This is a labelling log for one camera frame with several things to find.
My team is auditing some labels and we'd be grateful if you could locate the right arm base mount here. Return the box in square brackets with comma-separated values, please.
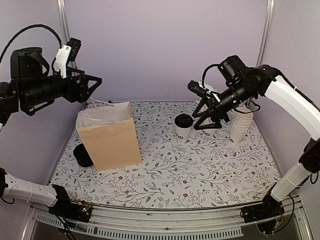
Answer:
[240, 194, 285, 235]

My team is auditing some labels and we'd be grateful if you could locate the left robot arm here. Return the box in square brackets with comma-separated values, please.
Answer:
[0, 45, 102, 217]

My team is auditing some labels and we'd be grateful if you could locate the stack of white paper cups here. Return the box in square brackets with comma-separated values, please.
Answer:
[229, 106, 254, 144]

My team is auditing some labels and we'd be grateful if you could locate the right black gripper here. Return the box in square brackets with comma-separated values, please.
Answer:
[192, 79, 255, 130]

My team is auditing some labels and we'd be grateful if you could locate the left aluminium frame post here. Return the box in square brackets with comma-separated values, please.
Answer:
[56, 0, 88, 107]

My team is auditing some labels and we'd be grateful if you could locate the front aluminium rail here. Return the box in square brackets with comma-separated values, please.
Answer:
[21, 196, 314, 240]

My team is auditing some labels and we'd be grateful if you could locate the right aluminium frame post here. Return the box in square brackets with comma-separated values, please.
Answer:
[255, 0, 275, 67]

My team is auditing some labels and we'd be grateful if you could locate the white paper coffee cup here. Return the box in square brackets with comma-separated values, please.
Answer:
[175, 125, 192, 140]

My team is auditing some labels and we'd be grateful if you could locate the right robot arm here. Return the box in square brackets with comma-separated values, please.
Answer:
[187, 55, 320, 218]

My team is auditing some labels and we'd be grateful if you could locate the cup holding straws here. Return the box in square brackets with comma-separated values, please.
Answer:
[203, 128, 217, 137]

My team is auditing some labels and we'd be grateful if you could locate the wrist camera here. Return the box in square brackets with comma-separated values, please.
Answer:
[53, 37, 82, 79]
[187, 80, 219, 100]

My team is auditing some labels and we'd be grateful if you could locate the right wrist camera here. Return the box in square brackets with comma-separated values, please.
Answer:
[187, 80, 219, 100]

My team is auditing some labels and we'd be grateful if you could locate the stack of black lids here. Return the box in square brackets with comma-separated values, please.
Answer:
[73, 143, 93, 168]

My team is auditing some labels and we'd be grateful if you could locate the brown paper bag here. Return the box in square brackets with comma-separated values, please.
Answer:
[75, 101, 142, 171]

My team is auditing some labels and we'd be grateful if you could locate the black cup lid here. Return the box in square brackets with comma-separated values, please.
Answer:
[174, 113, 194, 129]

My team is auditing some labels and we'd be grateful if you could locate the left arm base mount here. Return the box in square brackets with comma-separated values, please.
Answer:
[48, 184, 92, 223]

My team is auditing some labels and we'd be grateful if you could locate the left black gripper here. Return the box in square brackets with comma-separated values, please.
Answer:
[24, 66, 105, 107]

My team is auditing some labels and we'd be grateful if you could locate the aluminium frame post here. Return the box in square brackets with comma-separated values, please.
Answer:
[255, 0, 275, 67]
[56, 0, 88, 107]

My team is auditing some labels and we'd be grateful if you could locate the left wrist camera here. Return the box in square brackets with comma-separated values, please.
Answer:
[53, 37, 82, 79]

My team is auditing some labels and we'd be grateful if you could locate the floral table mat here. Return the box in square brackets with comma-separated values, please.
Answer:
[50, 102, 281, 209]

